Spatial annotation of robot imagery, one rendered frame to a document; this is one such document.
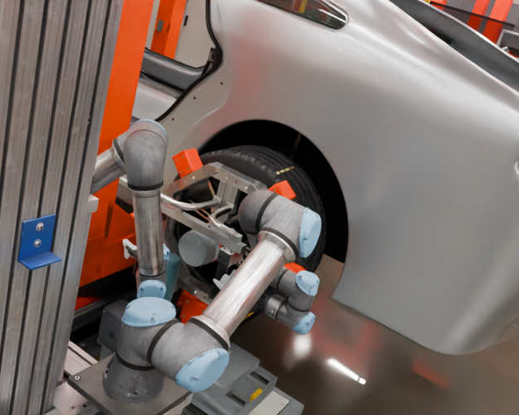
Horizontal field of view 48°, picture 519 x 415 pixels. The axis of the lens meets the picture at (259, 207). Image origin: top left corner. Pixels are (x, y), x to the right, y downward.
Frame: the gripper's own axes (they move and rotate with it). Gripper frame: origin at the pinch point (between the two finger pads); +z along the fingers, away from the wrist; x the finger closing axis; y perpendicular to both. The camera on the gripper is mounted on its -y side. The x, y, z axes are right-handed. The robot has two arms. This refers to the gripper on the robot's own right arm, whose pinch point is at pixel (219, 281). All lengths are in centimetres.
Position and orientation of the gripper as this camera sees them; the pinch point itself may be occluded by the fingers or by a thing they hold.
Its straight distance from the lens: 202.3
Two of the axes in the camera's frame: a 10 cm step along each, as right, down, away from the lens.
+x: -5.0, 2.0, -8.5
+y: 2.7, -8.9, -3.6
